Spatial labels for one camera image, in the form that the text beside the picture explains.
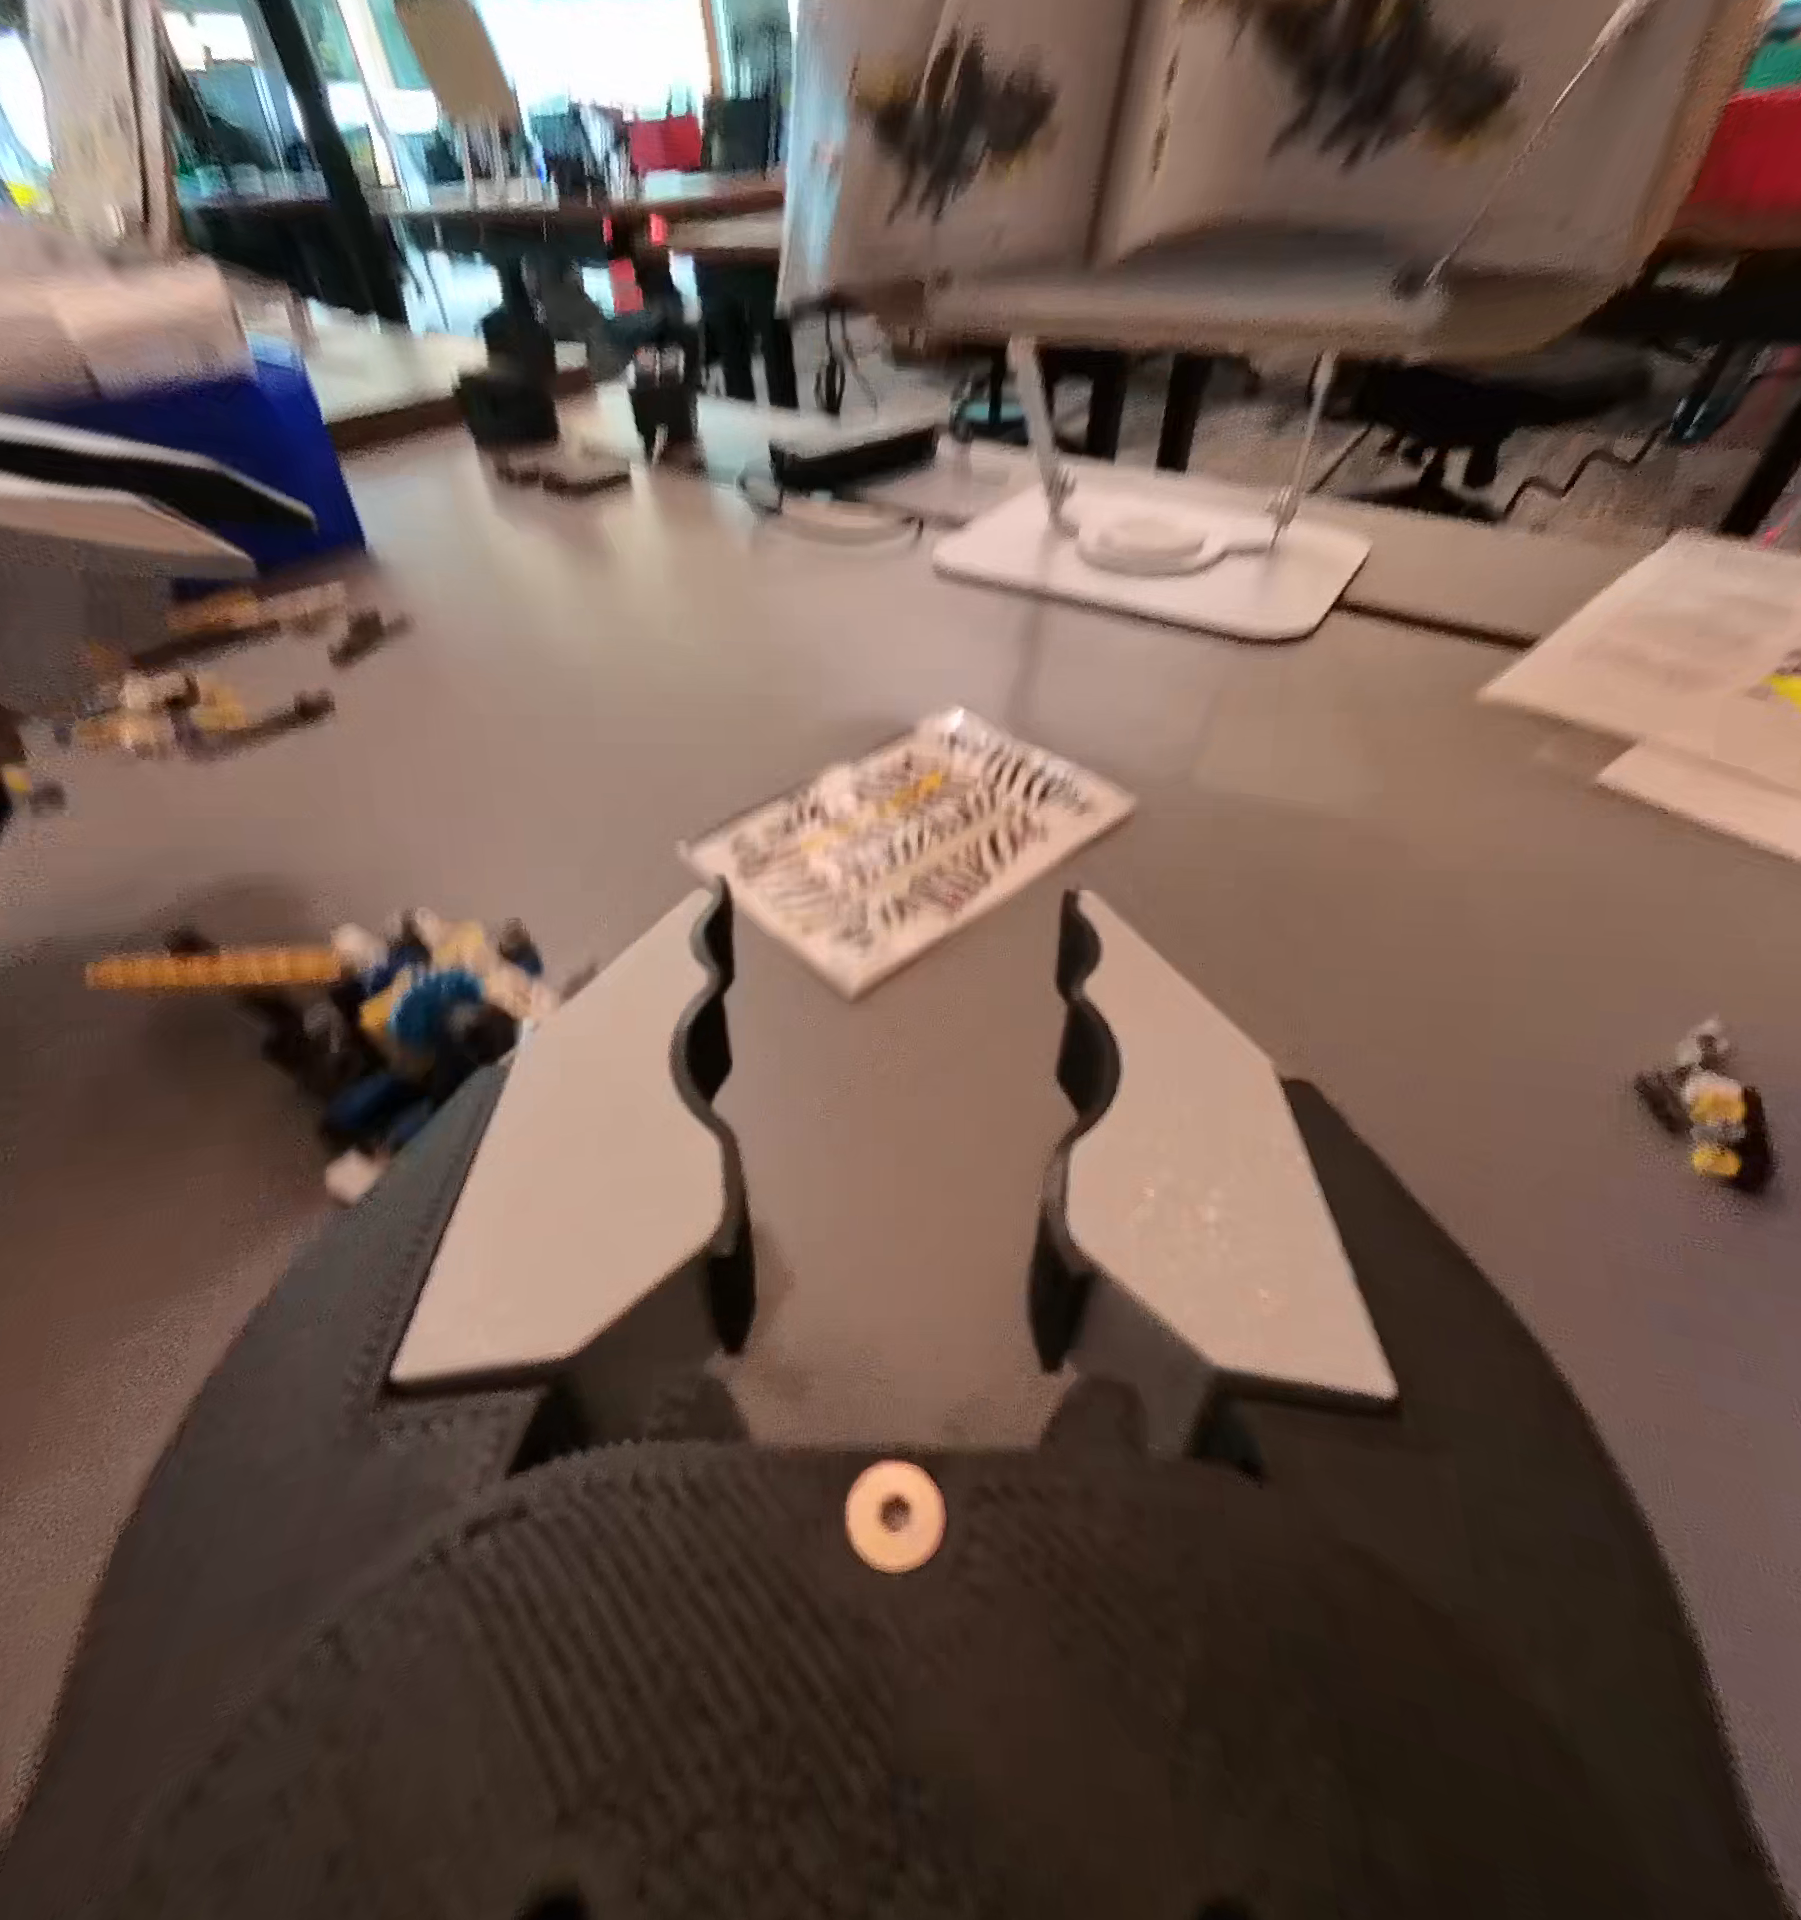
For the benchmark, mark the green bin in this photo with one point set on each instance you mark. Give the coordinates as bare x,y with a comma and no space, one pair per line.
1799,44

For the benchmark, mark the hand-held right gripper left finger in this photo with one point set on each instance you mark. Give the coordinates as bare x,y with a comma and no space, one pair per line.
570,1184

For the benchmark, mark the tall black device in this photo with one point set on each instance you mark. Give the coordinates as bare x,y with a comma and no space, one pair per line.
510,383

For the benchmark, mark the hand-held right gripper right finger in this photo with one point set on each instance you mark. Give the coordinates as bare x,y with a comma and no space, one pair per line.
1215,1200

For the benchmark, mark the lego instruction booklet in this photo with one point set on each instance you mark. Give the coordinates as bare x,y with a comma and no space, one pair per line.
1124,149

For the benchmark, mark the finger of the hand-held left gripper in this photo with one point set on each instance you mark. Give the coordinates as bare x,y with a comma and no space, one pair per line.
121,457
91,517

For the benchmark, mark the small grey drive box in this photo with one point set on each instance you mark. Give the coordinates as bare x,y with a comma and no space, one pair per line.
855,447

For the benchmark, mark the black post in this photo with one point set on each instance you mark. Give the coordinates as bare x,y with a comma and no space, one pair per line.
331,149

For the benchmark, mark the white booklet stand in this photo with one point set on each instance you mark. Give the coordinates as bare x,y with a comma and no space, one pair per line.
1142,578

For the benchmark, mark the white plastic bag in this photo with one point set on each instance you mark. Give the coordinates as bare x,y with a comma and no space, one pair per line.
91,323

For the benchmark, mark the scattered lego pieces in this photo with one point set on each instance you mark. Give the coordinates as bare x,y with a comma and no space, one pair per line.
180,704

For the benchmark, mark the small red item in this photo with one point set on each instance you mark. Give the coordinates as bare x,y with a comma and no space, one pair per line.
664,146

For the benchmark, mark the black office chair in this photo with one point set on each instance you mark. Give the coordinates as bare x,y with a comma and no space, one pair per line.
1485,397

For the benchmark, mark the paper sheet with yellow triangle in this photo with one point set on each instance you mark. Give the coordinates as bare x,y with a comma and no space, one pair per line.
1664,644

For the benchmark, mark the striped sticker sheet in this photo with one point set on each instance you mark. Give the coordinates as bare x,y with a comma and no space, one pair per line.
914,855

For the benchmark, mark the blue box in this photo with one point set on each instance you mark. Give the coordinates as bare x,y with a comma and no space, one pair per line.
286,449

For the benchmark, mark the long background table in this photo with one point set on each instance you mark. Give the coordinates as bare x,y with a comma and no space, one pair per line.
540,202

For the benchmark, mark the partly built lego model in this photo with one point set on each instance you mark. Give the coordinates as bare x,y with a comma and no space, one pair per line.
420,1020

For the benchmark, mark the red storage bin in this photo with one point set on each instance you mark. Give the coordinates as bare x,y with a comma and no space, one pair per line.
1778,165

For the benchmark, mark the plain white paper sheet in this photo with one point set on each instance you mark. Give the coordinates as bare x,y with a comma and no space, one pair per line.
1740,816

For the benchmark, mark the small black device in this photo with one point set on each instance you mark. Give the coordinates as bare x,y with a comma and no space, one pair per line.
664,397

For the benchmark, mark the small lego assembly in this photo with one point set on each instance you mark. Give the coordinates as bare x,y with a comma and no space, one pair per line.
1718,1119

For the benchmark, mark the flat dark items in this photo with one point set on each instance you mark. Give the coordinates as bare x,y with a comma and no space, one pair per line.
563,468

